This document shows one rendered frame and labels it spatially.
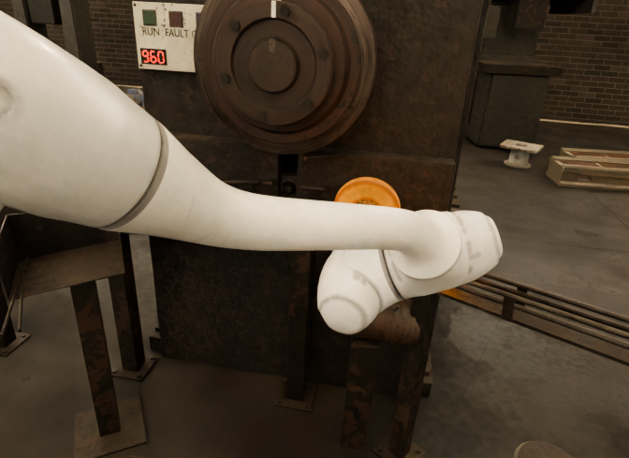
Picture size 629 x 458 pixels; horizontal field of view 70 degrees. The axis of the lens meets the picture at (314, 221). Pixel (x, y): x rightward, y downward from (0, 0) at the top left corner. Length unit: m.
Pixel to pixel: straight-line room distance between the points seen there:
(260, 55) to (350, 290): 0.64
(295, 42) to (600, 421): 1.60
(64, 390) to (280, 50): 1.37
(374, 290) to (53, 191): 0.49
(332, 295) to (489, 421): 1.19
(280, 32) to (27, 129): 0.88
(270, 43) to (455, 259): 0.69
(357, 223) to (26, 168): 0.33
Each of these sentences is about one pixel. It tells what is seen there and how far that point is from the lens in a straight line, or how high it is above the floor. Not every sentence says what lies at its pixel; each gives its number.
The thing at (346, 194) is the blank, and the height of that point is 0.86.
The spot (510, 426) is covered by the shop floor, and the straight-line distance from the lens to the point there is 1.80.
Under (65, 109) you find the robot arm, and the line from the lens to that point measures 0.31.
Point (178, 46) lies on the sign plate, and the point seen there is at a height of 1.13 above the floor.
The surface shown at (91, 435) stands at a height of 0.01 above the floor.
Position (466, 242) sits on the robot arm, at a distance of 0.67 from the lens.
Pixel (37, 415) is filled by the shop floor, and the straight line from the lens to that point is 1.84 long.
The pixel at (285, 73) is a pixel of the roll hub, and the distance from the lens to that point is 1.11.
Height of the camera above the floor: 1.22
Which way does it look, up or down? 24 degrees down
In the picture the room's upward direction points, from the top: 3 degrees clockwise
